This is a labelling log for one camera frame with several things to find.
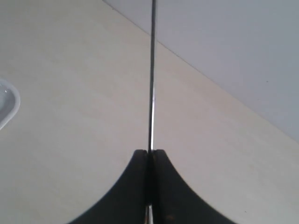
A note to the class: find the white rectangular plastic tray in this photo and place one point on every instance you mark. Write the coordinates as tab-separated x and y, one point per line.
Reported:
10	101

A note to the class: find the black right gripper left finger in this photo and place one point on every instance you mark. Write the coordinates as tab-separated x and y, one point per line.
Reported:
125	202

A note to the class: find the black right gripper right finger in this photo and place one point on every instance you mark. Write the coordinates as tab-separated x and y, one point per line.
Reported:
173	201

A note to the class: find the thin metal skewer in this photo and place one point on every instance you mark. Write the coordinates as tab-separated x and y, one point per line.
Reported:
149	217

